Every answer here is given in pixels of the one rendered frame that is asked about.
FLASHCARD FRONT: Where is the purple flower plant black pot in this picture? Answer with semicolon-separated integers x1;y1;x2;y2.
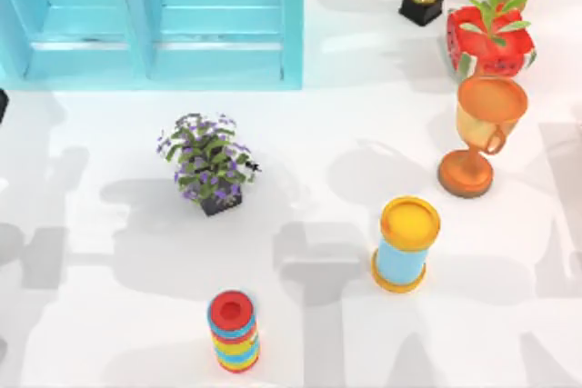
156;111;264;218

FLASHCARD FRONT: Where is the light blue rack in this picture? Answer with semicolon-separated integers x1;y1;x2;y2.
0;0;305;92

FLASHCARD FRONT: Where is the red watermelon plant pot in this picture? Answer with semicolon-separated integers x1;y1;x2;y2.
444;0;537;85

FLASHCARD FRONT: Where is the yellow and blue can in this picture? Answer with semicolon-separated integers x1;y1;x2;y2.
370;195;442;293

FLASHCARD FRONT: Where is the orange trophy cup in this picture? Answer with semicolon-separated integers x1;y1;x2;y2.
436;75;529;199

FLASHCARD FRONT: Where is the stack of coloured rings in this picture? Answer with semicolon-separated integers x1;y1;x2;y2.
206;289;262;374

